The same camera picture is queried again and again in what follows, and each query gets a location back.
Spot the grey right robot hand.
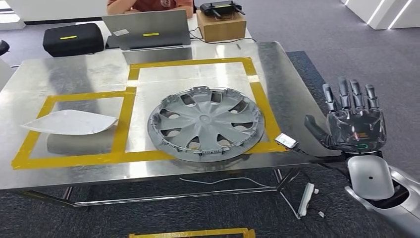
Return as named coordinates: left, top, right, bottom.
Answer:
left=304, top=77, right=387, bottom=154

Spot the grey plastic wheel cover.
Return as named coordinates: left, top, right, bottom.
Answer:
left=147, top=86, right=266, bottom=163

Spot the white curved plastic part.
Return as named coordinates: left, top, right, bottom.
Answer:
left=20, top=109, right=119, bottom=136

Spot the clear plastic film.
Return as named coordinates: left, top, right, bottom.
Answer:
left=326, top=110, right=387, bottom=154

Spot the white power strip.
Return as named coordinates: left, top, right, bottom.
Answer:
left=298, top=182, right=319, bottom=218

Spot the brown cardboard box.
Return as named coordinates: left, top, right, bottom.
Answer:
left=196, top=9, right=247, bottom=43

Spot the black router with antennas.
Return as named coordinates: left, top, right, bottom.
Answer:
left=200, top=0, right=246, bottom=19

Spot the yellow floor tape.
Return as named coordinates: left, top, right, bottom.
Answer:
left=128, top=227, right=256, bottom=238

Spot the yellow bench marking tape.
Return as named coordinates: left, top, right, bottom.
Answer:
left=11, top=57, right=289, bottom=171

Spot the silver laptop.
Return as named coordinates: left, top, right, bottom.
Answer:
left=102, top=9, right=192, bottom=51

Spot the person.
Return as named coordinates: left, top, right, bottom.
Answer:
left=106, top=0, right=194, bottom=19

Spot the black flat pad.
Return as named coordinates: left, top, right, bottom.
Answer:
left=105, top=34, right=119, bottom=49

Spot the black case with yellow label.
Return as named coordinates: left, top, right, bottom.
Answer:
left=43, top=22, right=105, bottom=58

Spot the white panel desk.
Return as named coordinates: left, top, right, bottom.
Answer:
left=0, top=59, right=15, bottom=93

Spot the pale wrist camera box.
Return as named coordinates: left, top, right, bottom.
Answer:
left=275, top=133, right=299, bottom=150

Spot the thin white cable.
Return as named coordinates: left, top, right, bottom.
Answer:
left=179, top=177, right=301, bottom=220

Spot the black router cable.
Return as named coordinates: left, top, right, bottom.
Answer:
left=189, top=28, right=257, bottom=44

